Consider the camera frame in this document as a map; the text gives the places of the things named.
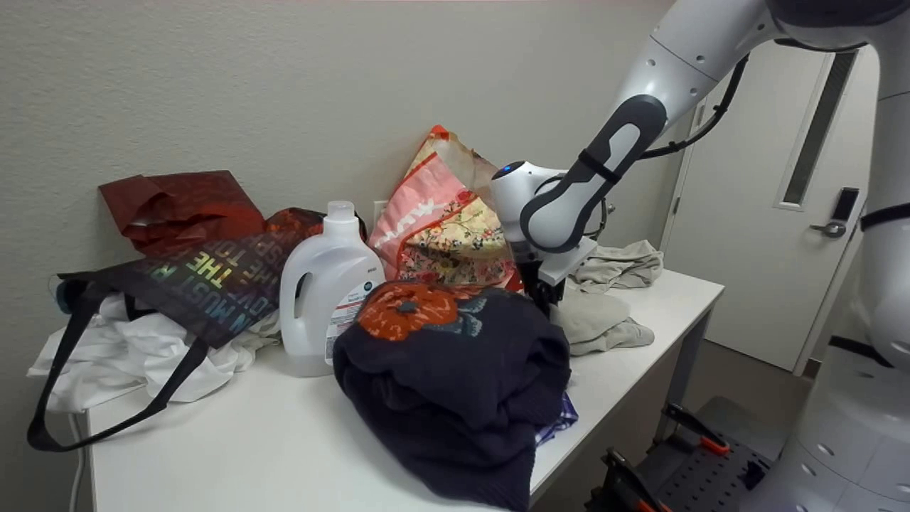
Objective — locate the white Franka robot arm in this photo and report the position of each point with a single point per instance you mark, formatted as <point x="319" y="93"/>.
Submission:
<point x="692" y="48"/>

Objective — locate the navy blue garment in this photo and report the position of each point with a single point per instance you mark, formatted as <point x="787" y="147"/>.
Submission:
<point x="457" y="379"/>

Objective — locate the beige knit shirt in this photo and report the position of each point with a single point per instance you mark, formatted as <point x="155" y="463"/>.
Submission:
<point x="598" y="322"/>

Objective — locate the black tote bag colourful letters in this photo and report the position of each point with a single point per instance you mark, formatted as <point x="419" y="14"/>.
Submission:
<point x="204" y="287"/>

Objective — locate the floral pink orange shopping bag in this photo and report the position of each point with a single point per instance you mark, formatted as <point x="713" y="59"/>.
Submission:
<point x="446" y="228"/>

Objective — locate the maroon shopping bag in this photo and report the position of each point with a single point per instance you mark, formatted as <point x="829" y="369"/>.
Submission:
<point x="181" y="208"/>

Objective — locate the white crumpled cloth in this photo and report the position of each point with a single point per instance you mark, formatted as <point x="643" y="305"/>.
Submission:
<point x="124" y="358"/>

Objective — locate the dark tool cart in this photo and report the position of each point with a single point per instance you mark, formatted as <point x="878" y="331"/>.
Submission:
<point x="692" y="473"/>

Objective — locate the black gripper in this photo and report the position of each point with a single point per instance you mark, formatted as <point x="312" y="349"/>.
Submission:
<point x="547" y="281"/>

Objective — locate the blue patterned cloth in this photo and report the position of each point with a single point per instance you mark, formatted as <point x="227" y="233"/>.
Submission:
<point x="559" y="417"/>

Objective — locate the white detergent jug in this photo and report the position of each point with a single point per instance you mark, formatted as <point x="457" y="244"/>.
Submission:
<point x="318" y="287"/>

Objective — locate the narrow dark door window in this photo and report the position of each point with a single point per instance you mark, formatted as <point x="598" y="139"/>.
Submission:
<point x="815" y="133"/>

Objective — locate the orange patterned cloth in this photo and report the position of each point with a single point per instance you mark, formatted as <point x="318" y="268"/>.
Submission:
<point x="407" y="308"/>

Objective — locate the white door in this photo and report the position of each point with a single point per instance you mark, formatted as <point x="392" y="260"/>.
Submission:
<point x="750" y="208"/>

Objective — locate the grey crumpled cloth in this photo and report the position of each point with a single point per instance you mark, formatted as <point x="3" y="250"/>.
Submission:
<point x="620" y="262"/>

